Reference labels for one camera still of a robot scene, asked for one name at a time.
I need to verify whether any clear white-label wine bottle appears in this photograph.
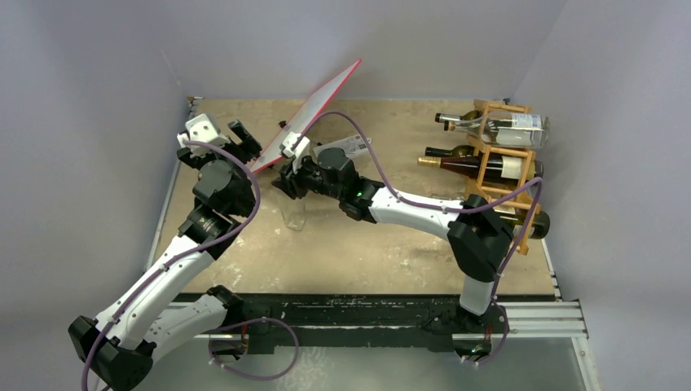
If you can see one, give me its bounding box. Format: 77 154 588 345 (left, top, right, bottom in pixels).
442 111 551 150

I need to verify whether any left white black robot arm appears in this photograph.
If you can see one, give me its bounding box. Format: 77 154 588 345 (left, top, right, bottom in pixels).
68 115 262 390

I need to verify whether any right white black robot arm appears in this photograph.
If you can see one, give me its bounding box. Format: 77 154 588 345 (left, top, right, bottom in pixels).
272 148 513 332

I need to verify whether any empty clear glass bottle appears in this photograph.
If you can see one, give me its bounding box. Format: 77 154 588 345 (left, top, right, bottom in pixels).
277 190 306 231

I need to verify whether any dark bottle behind top row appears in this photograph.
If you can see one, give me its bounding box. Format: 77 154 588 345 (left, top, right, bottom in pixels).
434 110 482 123

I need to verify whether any red wine bottle gold cap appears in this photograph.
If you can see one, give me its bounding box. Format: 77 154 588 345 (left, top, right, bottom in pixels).
416 155 544 187

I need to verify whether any wooden wine rack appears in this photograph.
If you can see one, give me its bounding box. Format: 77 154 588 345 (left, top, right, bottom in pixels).
466 99 540 255

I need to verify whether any green wine bottle bottom row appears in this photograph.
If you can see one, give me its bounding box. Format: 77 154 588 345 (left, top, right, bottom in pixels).
496 209 551 239

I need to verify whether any pink framed whiteboard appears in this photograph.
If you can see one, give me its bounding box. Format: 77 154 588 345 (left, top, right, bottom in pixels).
249 59 362 173

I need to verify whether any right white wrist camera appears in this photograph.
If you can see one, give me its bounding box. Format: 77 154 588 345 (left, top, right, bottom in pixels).
280 132 310 160

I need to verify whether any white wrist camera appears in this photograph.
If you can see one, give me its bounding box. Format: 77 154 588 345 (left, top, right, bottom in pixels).
177 113 230 156
280 132 310 160

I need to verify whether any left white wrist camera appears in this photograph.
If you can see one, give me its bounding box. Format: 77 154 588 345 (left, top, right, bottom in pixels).
177 113 230 156

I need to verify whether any aluminium table edge rail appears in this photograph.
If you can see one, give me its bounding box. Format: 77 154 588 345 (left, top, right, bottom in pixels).
143 96 204 271

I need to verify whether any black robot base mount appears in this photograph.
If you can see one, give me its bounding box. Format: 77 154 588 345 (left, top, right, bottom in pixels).
175 292 511 358

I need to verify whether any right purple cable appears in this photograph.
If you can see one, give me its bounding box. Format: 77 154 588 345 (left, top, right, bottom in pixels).
291 110 544 368

